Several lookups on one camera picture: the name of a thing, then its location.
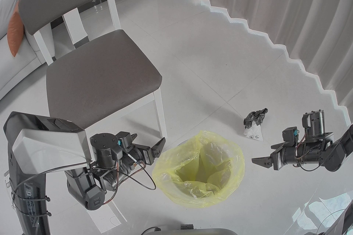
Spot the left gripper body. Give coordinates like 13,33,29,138
121,145,155,173

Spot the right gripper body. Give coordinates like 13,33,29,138
271,145,304,171

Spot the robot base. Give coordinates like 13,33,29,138
138,224,266,235

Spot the white trash bin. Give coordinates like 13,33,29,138
172,139,236,201

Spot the yellow plastic bag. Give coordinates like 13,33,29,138
152,130,245,208

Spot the clear printed wrapper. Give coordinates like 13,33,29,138
243,124,264,142

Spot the crumpled black plastic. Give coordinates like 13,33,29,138
244,107,269,129

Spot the grey and white chair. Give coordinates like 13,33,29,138
19,0,167,140

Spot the white sofa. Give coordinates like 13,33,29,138
0,0,53,100

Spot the orange cushion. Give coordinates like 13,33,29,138
7,4,25,57

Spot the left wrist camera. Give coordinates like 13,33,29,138
115,131,133,149

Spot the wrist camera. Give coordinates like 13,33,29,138
281,126,299,146
115,131,133,149

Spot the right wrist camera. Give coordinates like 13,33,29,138
281,126,299,146

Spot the black cable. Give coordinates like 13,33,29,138
116,157,157,191

